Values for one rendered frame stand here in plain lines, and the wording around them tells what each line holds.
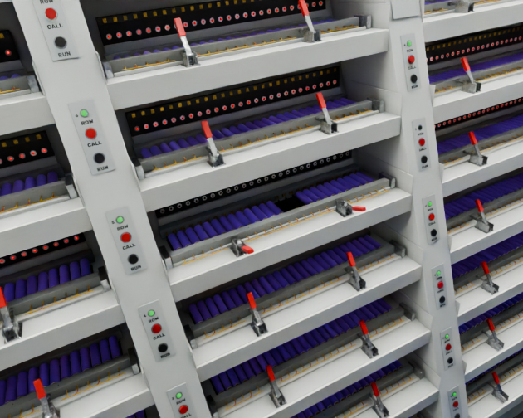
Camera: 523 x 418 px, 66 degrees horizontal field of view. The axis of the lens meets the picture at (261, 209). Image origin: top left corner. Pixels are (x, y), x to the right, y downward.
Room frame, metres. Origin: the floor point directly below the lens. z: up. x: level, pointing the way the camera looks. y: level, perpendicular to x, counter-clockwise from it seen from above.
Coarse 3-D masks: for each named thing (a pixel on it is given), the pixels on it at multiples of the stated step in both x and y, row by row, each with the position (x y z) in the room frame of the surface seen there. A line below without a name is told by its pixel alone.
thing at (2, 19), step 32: (96, 0) 0.93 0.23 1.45; (128, 0) 0.95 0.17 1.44; (160, 0) 0.97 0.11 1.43; (192, 0) 1.00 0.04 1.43; (96, 32) 0.92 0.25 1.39; (480, 32) 1.29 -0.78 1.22; (192, 96) 0.98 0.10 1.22; (128, 128) 0.92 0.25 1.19; (64, 160) 0.87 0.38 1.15; (64, 256) 0.85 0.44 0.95
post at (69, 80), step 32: (64, 0) 0.72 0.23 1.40; (32, 32) 0.70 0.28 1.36; (64, 64) 0.71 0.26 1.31; (96, 64) 0.72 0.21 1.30; (64, 96) 0.70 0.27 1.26; (96, 96) 0.72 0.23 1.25; (64, 128) 0.70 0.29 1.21; (128, 160) 0.72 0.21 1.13; (96, 192) 0.70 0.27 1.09; (128, 192) 0.72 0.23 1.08; (96, 224) 0.70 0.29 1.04; (128, 288) 0.70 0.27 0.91; (160, 288) 0.72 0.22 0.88; (128, 320) 0.70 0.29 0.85; (160, 384) 0.70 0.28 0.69; (192, 384) 0.72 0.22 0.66; (160, 416) 0.69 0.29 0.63
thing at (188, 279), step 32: (352, 160) 1.08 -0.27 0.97; (256, 192) 0.98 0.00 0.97; (384, 192) 0.96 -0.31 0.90; (160, 224) 0.90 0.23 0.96; (320, 224) 0.86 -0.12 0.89; (352, 224) 0.88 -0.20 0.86; (160, 256) 0.74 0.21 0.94; (224, 256) 0.79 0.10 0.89; (256, 256) 0.79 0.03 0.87; (288, 256) 0.82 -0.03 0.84; (192, 288) 0.75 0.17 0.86
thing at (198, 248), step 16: (352, 192) 0.93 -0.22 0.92; (368, 192) 0.95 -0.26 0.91; (304, 208) 0.89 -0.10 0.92; (320, 208) 0.90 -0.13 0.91; (256, 224) 0.85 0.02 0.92; (272, 224) 0.86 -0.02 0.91; (208, 240) 0.82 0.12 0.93; (224, 240) 0.82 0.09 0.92; (176, 256) 0.78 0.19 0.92; (192, 256) 0.80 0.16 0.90
